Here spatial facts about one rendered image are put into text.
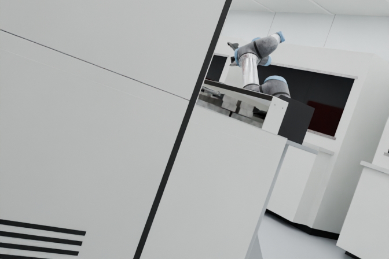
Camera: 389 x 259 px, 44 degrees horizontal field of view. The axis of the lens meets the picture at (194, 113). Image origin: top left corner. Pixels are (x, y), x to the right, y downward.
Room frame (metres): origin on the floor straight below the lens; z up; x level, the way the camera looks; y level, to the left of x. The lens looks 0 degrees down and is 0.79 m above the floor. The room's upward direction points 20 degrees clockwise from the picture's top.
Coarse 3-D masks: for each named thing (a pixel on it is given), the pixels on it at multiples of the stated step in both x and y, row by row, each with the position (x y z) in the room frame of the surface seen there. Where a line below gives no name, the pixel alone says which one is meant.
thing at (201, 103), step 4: (200, 100) 1.98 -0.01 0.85; (196, 104) 1.98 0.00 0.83; (200, 104) 1.99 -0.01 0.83; (204, 104) 2.00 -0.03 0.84; (208, 104) 2.01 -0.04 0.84; (208, 108) 2.01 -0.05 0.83; (212, 108) 2.03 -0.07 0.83; (216, 108) 2.04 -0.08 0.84; (220, 108) 2.05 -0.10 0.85; (220, 112) 2.05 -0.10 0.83; (224, 112) 2.07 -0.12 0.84; (228, 112) 2.08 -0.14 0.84
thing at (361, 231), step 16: (384, 128) 4.67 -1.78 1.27; (384, 144) 4.62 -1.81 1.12; (384, 160) 4.57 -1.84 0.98; (368, 176) 4.41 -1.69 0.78; (384, 176) 4.29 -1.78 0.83; (368, 192) 4.37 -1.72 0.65; (384, 192) 4.25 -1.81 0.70; (352, 208) 4.45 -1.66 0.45; (368, 208) 4.33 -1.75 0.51; (384, 208) 4.21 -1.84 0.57; (352, 224) 4.40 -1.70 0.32; (368, 224) 4.28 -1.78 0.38; (384, 224) 4.17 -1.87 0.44; (352, 240) 4.36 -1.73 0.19; (368, 240) 4.24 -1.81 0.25; (384, 240) 4.13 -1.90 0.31; (352, 256) 4.60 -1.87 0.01; (368, 256) 4.20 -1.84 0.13; (384, 256) 4.09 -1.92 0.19
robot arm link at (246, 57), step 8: (240, 48) 2.85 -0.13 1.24; (248, 48) 2.81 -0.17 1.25; (256, 48) 2.79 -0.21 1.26; (240, 56) 2.80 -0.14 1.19; (248, 56) 2.77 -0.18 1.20; (256, 56) 2.79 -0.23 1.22; (240, 64) 2.81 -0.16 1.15; (248, 64) 2.72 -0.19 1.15; (256, 64) 2.81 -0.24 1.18; (248, 72) 2.67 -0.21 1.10; (256, 72) 2.70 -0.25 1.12; (248, 80) 2.62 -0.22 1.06; (256, 80) 2.63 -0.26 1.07; (248, 88) 2.54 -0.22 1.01; (256, 88) 2.51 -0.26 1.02
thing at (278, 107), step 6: (276, 102) 1.93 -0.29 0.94; (282, 102) 1.95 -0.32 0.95; (270, 108) 1.92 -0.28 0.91; (276, 108) 1.94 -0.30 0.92; (282, 108) 1.96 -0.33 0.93; (270, 114) 1.93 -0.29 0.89; (276, 114) 1.95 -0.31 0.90; (282, 114) 1.97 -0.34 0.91; (270, 120) 1.94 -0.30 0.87; (276, 120) 1.95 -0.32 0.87; (264, 126) 1.92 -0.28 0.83; (270, 126) 1.94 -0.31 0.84; (276, 126) 1.96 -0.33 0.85; (276, 132) 1.97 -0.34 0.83
